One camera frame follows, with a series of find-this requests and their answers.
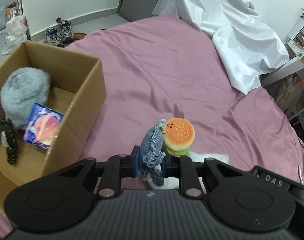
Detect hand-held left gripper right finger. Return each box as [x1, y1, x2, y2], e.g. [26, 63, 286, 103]
[161, 152, 254, 198]

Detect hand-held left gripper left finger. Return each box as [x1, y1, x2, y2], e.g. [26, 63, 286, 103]
[52, 145, 141, 198]

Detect blue denim scrunchie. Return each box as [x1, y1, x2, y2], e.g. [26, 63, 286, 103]
[138, 119, 166, 187]

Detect burger plush toy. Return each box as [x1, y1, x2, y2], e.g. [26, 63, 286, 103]
[162, 117, 195, 158]

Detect brown cardboard box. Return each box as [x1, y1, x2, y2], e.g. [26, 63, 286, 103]
[0, 41, 107, 214]

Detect blue snack packet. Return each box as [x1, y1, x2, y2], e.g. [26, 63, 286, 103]
[23, 102, 65, 153]

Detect black lace hair accessory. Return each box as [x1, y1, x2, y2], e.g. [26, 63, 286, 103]
[0, 118, 19, 167]

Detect grey furry paw plush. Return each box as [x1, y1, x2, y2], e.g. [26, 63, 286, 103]
[0, 67, 52, 130]

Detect orange shopping bag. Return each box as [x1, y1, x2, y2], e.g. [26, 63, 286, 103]
[274, 74, 304, 111]

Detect pink bed sheet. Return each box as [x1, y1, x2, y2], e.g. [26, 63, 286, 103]
[0, 15, 304, 233]

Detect white desk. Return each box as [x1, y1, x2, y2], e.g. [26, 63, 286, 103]
[260, 36, 304, 88]

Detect white cover sheet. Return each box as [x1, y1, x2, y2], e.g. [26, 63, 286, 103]
[152, 0, 291, 95]

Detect clear plastic bag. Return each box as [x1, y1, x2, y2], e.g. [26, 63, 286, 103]
[2, 34, 28, 55]

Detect white plastic bag red print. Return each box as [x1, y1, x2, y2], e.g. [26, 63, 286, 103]
[6, 14, 28, 37]

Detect orange and white carton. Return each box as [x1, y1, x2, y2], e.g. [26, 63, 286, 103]
[5, 2, 19, 21]

